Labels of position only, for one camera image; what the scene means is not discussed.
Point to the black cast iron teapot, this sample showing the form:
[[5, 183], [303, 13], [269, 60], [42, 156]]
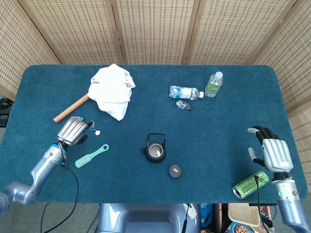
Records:
[[155, 159]]

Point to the crumpled white cloth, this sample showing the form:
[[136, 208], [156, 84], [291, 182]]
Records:
[[109, 94]]

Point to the blue package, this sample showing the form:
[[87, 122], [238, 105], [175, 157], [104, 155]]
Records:
[[206, 216]]

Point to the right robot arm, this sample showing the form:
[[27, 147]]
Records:
[[291, 206]]

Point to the black floor equipment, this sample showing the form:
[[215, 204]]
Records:
[[3, 114]]

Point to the mint green scrub brush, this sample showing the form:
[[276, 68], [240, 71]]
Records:
[[90, 156]]

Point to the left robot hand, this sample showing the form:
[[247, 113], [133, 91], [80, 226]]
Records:
[[71, 132]]

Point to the beige takeout box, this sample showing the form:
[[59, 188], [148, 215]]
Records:
[[243, 214]]

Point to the blue-grey robot torso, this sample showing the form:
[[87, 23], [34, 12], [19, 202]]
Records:
[[145, 218]]

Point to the green drink can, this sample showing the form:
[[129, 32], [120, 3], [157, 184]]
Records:
[[247, 187]]

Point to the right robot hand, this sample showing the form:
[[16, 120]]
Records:
[[277, 155]]

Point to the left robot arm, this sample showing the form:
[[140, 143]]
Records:
[[41, 170]]

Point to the cookie box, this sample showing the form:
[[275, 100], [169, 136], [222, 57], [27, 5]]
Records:
[[239, 228]]

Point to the wooden rolling pin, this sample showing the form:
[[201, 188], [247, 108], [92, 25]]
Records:
[[70, 109]]

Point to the black lid with wooden knob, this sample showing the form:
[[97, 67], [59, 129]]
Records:
[[171, 173]]

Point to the clear bottle with green label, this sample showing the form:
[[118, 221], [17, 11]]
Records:
[[213, 86]]

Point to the clear bottle with blue label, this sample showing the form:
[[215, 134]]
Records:
[[184, 92]]

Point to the woven bamboo folding screen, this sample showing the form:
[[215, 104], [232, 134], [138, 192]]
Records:
[[155, 29]]

